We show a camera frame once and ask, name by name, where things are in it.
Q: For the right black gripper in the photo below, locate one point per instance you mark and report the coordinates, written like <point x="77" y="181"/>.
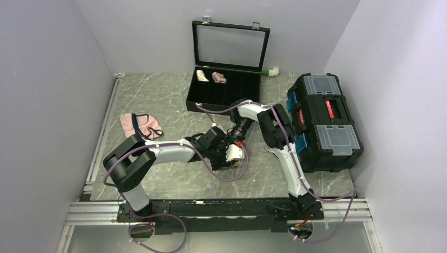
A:
<point x="233" y="138"/>

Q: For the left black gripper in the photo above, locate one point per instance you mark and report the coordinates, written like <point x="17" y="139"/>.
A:
<point x="216" y="165"/>

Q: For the black compartment storage box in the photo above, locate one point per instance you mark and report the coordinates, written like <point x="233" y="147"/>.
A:
<point x="237" y="52"/>

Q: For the pink underwear navy trim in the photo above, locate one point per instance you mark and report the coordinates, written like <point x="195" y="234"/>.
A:
<point x="143" y="125"/>

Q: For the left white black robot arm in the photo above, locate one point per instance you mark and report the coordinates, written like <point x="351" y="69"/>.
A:
<point x="128" y="164"/>

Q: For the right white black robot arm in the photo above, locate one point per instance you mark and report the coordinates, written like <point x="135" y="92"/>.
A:
<point x="278" y="135"/>

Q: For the rolled pink underwear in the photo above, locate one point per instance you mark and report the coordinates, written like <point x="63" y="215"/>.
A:
<point x="219" y="78"/>

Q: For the rolled white underwear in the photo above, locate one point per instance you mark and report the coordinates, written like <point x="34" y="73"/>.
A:
<point x="200" y="75"/>

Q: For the green white pipe fitting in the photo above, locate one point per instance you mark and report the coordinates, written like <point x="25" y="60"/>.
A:
<point x="271" y="72"/>

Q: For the black plastic toolbox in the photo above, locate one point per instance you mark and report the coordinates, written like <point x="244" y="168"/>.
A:
<point x="326" y="137"/>

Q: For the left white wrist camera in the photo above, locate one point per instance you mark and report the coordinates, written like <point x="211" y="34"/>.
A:
<point x="235" y="152"/>

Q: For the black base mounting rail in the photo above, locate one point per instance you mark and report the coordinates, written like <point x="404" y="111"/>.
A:
<point x="216" y="215"/>

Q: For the aluminium frame rail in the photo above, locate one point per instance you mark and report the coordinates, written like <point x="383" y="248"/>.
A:
<point x="83" y="211"/>

